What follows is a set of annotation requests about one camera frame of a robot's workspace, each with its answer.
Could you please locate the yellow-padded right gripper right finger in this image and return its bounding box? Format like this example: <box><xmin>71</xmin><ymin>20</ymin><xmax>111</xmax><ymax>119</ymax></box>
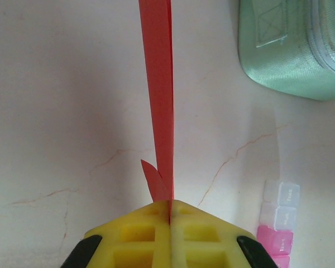
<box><xmin>170</xmin><ymin>199</ymin><xmax>277</xmax><ymax>268</ymax></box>

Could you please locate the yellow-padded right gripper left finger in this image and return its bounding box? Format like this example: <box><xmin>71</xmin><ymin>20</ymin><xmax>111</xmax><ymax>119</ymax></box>
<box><xmin>60</xmin><ymin>199</ymin><xmax>173</xmax><ymax>268</ymax></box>

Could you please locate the red paper sheet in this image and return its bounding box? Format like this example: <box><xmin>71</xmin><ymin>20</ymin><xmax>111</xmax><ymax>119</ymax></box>
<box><xmin>138</xmin><ymin>0</ymin><xmax>176</xmax><ymax>226</ymax></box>

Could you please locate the mint green zip pouch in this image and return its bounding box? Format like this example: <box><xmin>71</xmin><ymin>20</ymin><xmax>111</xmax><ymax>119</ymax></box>
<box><xmin>236</xmin><ymin>0</ymin><xmax>335</xmax><ymax>102</ymax></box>

